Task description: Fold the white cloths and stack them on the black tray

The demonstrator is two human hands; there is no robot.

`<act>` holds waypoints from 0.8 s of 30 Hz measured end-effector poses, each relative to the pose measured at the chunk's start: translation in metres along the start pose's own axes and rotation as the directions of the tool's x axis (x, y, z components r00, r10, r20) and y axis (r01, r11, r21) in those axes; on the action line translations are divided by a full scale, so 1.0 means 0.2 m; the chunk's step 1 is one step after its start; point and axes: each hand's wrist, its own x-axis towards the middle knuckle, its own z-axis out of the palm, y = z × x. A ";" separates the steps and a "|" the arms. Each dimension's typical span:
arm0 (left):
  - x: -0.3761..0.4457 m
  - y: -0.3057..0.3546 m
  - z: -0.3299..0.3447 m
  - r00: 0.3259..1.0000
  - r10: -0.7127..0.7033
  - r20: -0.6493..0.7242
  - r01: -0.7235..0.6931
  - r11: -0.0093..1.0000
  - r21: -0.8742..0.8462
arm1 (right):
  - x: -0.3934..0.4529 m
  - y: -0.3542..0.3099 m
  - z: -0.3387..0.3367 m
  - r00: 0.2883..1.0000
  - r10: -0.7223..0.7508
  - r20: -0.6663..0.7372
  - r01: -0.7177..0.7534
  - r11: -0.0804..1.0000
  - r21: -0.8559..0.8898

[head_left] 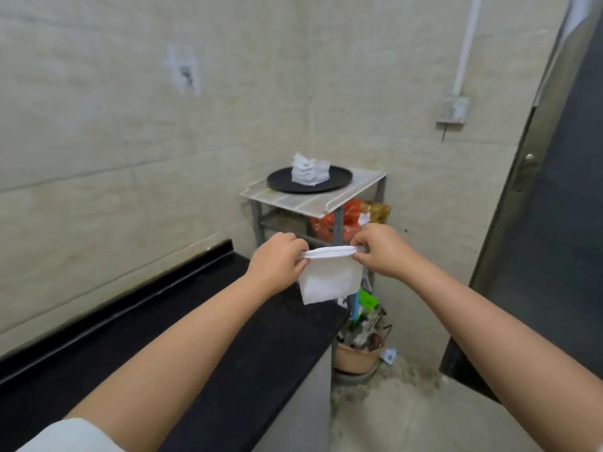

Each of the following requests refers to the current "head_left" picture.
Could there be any person's right hand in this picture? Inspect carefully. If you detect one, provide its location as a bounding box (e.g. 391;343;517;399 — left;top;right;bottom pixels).
350;223;417;279

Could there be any person's left hand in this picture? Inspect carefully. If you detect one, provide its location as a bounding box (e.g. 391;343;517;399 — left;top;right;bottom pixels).
246;232;310;297

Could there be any white napkin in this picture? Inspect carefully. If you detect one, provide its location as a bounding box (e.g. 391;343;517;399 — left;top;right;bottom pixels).
299;245;366;306

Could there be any person's right forearm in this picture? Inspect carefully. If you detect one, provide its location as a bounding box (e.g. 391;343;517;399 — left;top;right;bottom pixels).
398;259;603;452

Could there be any person's left forearm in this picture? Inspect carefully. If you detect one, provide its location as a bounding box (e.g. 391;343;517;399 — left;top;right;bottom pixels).
61;273;302;452

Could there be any orange plastic bag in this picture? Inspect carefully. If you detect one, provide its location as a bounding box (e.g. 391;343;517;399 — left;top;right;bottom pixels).
309;198;370;241

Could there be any brown snack packet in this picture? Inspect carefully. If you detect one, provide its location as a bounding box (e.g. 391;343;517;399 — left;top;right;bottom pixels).
362;201;392;224

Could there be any grey metal shelf rack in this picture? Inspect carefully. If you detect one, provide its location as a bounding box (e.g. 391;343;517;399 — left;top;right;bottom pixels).
240;168;388;320

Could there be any green and white packet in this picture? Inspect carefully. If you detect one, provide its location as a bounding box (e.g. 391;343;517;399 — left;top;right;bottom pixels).
350;287;380;322

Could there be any black round tray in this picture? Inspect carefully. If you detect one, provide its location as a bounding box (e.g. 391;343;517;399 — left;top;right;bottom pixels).
267;166;353;194

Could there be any stack of folded white napkins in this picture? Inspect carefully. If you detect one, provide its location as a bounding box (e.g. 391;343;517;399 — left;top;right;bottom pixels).
291;152;331;187

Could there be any brown plastic basin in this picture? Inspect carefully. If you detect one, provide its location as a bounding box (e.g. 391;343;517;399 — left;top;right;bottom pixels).
334;341;388;377

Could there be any black stone counter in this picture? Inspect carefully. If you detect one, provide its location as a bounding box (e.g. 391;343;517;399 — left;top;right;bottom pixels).
0;238;349;452

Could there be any white sleeve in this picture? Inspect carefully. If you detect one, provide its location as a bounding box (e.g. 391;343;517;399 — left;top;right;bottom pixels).
16;417;124;452

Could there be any grey wall junction box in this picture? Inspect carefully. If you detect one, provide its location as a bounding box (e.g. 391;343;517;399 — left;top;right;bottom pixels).
436;95;470;128

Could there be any metal door handle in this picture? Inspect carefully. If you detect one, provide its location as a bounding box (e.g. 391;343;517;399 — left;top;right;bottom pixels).
513;153;541;192

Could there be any dark door with metal frame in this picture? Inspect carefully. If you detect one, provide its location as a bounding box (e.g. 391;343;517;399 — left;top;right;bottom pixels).
469;0;603;325

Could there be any white wall conduit pipe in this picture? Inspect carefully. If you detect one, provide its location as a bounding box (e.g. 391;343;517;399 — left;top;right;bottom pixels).
453;0;483;97

